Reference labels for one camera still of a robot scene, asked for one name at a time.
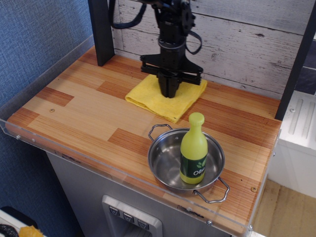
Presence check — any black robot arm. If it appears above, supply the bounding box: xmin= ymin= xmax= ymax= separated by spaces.
xmin=140 ymin=0 xmax=203 ymax=98

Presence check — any black braided cable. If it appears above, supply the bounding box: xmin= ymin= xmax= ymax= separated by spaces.
xmin=0 ymin=223 xmax=19 ymax=237

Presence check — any green olive oil bottle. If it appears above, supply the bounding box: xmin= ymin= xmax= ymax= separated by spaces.
xmin=180 ymin=112 xmax=208 ymax=184

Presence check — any clear acrylic table guard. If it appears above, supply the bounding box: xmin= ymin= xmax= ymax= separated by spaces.
xmin=0 ymin=47 xmax=281 ymax=237

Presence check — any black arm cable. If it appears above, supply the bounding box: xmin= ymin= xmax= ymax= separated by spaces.
xmin=108 ymin=0 xmax=203 ymax=55

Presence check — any black right frame post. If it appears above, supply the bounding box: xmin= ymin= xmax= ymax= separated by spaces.
xmin=275 ymin=2 xmax=316 ymax=121

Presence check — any grey toy fridge cabinet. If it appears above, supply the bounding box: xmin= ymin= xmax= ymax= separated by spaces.
xmin=48 ymin=154 xmax=229 ymax=237

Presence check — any steel pot with handles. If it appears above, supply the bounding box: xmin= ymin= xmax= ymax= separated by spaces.
xmin=148 ymin=124 xmax=230 ymax=204

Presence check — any yellow towel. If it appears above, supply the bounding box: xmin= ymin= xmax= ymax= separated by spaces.
xmin=125 ymin=75 xmax=207 ymax=123

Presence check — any yellow object bottom left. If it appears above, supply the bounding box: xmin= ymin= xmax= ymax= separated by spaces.
xmin=19 ymin=226 xmax=44 ymax=237

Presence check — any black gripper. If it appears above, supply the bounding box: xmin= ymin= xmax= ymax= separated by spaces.
xmin=140 ymin=47 xmax=203 ymax=98

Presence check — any white toy sink unit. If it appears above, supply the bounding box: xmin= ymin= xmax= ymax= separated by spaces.
xmin=268 ymin=91 xmax=316 ymax=198

